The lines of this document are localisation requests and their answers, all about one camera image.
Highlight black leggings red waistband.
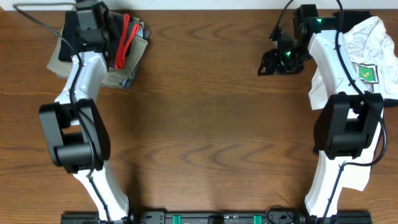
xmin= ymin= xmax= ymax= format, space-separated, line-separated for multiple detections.
xmin=58 ymin=11 xmax=133 ymax=70

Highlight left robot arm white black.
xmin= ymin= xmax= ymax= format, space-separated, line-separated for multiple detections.
xmin=13 ymin=1 xmax=129 ymax=223

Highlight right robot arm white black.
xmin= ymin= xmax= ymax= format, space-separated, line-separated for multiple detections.
xmin=257 ymin=4 xmax=387 ymax=223

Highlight black garment under t-shirt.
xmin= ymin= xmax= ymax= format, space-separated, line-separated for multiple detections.
xmin=342 ymin=11 xmax=397 ymax=107

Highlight grey folded garment under khaki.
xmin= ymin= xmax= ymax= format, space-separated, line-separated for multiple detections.
xmin=120 ymin=21 xmax=150 ymax=88

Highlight folded khaki pants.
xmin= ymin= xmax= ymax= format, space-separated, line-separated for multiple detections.
xmin=47 ymin=11 xmax=150 ymax=88

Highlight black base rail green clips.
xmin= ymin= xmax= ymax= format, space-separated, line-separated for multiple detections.
xmin=60 ymin=209 xmax=373 ymax=224

